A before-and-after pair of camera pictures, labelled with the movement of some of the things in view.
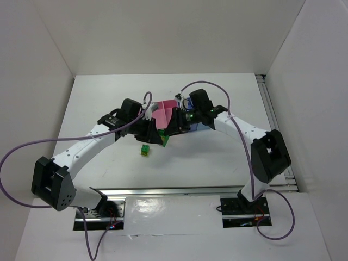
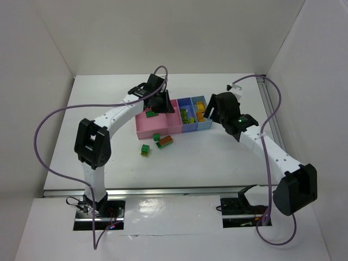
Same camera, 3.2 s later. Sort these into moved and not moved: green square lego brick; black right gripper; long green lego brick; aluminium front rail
Moved: long green lego brick; black right gripper
Not moved: green square lego brick; aluminium front rail
